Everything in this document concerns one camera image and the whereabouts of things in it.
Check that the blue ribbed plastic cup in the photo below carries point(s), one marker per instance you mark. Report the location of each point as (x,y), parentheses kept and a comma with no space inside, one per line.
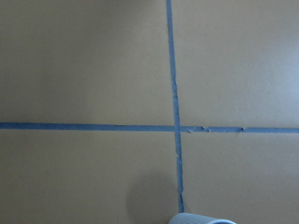
(188,218)

